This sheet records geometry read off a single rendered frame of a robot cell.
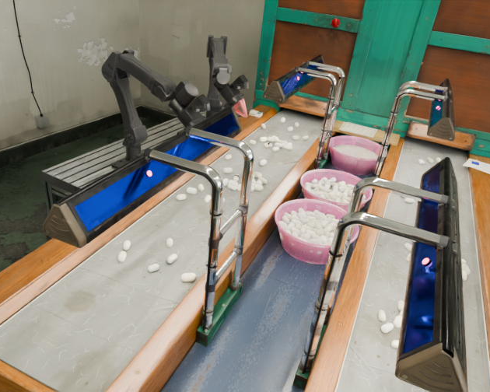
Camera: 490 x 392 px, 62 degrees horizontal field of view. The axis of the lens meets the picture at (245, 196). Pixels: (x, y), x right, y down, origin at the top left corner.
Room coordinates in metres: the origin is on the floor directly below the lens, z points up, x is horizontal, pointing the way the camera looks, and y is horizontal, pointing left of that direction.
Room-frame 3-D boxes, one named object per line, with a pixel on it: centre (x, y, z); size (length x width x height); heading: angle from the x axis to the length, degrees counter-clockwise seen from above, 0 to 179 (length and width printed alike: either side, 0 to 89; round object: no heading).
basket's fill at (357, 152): (1.77, -0.49, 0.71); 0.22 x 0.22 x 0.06
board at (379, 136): (1.98, -0.56, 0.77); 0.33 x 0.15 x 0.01; 70
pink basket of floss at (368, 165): (1.77, -0.49, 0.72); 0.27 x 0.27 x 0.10
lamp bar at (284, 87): (1.71, -0.16, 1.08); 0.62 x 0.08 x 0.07; 160
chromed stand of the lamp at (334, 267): (0.63, -0.27, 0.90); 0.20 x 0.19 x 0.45; 160
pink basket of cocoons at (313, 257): (1.10, -0.23, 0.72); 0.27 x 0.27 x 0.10
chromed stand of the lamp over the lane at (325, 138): (1.68, -0.24, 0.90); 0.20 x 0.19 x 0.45; 160
